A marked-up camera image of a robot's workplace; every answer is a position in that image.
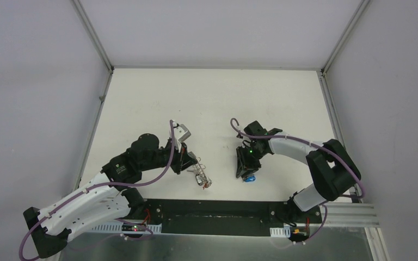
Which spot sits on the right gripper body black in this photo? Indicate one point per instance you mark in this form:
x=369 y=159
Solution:
x=250 y=153

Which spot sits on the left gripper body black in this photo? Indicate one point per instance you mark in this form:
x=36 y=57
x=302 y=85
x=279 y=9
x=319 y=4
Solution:
x=179 y=160

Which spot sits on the blue key tag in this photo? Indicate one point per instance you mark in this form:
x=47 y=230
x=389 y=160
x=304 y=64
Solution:
x=250 y=178

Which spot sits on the metal disc with key rings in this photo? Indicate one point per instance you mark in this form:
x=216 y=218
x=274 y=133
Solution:
x=199 y=172

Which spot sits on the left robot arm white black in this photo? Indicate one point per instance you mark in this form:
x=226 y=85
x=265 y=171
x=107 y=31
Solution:
x=111 y=194

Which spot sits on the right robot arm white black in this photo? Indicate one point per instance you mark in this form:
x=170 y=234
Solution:
x=331 y=168

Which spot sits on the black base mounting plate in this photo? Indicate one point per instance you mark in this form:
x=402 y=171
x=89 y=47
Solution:
x=232 y=218

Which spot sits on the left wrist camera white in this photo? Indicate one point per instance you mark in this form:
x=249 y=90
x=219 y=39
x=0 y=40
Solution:
x=181 y=134

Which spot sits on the aluminium frame rail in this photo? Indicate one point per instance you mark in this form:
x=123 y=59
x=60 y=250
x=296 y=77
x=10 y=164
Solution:
x=348 y=215

